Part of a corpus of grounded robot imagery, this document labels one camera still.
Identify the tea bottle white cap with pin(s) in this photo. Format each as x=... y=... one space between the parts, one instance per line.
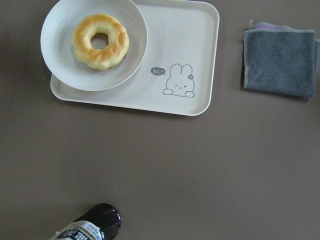
x=101 y=222

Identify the cream rabbit tray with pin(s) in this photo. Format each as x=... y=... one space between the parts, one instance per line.
x=176 y=75

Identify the grey folded cloth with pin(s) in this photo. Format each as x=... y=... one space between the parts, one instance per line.
x=280 y=59

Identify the white round plate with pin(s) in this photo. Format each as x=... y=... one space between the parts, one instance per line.
x=58 y=52

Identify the glazed ring donut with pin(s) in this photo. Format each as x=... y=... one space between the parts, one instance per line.
x=112 y=54

